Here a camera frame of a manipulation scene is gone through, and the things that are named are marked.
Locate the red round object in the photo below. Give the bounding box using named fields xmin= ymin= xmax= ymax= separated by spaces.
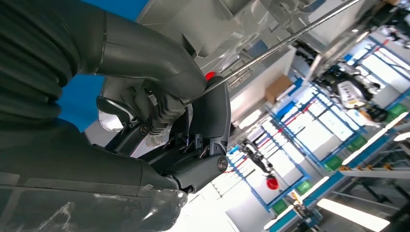
xmin=266 ymin=174 xmax=279 ymax=190

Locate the brown cardboard box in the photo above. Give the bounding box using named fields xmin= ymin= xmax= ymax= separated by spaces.
xmin=265 ymin=74 xmax=293 ymax=105

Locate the distant blue racking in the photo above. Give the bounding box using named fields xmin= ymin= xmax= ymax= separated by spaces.
xmin=224 ymin=32 xmax=410 ymax=232

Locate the green plastic crate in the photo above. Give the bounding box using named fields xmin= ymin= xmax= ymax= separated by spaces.
xmin=384 ymin=104 xmax=408 ymax=124
xmin=347 ymin=136 xmax=367 ymax=153
xmin=323 ymin=155 xmax=343 ymax=172

